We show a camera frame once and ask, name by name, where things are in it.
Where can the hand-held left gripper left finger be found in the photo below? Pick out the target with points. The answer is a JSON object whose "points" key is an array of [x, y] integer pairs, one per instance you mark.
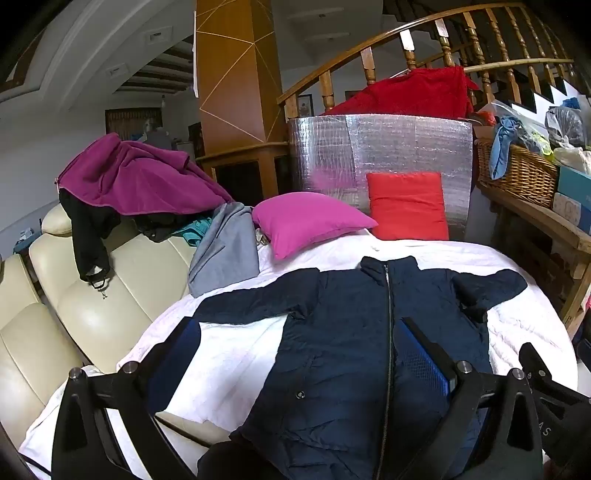
{"points": [[180, 350]]}

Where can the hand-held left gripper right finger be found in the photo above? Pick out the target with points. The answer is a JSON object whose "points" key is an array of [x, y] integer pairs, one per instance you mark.
{"points": [[420, 364]]}

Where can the navy blue zip jacket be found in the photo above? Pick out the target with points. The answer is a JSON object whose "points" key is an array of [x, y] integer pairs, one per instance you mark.
{"points": [[332, 346]]}

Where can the white fluffy blanket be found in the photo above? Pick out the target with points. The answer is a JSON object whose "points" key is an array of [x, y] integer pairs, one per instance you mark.
{"points": [[231, 350]]}

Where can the cream leather sofa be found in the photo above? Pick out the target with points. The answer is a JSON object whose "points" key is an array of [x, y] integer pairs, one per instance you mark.
{"points": [[92, 314]]}

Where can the grey garment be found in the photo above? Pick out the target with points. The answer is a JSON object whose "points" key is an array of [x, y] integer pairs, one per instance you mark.
{"points": [[226, 249]]}

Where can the teal garment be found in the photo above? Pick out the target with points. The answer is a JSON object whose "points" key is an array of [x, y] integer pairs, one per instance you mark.
{"points": [[196, 230]]}

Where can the black garment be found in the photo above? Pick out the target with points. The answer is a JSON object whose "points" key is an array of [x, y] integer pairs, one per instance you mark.
{"points": [[90, 240]]}

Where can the red cloth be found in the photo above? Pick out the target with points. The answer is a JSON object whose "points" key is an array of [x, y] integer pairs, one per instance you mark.
{"points": [[406, 207]]}

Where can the magenta fleece jacket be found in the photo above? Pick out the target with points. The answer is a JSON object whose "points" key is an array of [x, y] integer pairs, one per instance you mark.
{"points": [[129, 180]]}

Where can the bright pink garment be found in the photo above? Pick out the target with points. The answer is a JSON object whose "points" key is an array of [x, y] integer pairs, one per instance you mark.
{"points": [[309, 221]]}

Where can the pale patterned box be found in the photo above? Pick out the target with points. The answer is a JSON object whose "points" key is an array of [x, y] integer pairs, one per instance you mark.
{"points": [[572, 210]]}

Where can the wicker basket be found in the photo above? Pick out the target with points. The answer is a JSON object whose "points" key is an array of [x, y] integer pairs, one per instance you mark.
{"points": [[521, 175]]}

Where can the silver foil insulation board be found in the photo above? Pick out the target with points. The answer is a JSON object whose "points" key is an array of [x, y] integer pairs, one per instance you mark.
{"points": [[397, 143]]}

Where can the light blue cloth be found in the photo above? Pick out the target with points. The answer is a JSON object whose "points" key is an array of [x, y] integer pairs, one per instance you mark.
{"points": [[501, 147]]}

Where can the blue cardboard box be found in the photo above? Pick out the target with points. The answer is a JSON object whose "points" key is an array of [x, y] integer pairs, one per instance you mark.
{"points": [[577, 180]]}

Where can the yellow green cloth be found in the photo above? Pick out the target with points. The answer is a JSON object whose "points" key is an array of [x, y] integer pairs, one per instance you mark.
{"points": [[540, 141]]}

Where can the white plastic bag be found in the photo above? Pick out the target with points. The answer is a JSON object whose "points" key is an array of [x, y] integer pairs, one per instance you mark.
{"points": [[572, 157]]}

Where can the red fleece blanket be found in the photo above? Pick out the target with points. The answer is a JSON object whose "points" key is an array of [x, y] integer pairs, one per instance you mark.
{"points": [[415, 92]]}

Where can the grey plastic bag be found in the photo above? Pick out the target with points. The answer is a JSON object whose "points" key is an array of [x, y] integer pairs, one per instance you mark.
{"points": [[565, 124]]}

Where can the white paper sheet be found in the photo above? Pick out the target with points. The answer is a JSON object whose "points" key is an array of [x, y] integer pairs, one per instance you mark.
{"points": [[195, 69]]}

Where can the orange wooden pillar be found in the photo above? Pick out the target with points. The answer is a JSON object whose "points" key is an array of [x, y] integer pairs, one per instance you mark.
{"points": [[235, 69]]}

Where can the framed wall picture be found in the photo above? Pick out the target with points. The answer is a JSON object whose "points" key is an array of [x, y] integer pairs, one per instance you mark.
{"points": [[305, 105]]}

